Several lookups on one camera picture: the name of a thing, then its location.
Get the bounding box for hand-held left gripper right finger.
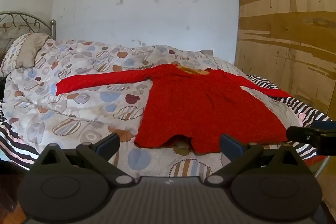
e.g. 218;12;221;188
206;133;313;186

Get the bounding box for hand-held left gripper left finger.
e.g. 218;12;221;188
31;132;135;188

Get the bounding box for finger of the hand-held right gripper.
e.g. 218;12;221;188
311;120;336;133
286;126;336;156

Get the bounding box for red long-sleeved garment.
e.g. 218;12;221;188
56;63;293;155

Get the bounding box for striped bed sheet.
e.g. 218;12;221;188
0;74;332;170

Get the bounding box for patterned quilt with circles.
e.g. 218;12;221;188
4;39;302;178

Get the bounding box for worn plywood panel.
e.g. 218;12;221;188
234;0;336;119

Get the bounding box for beige patterned pillow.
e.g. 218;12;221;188
0;32;51;77

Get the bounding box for metal bed headboard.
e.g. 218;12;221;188
0;11;57;56

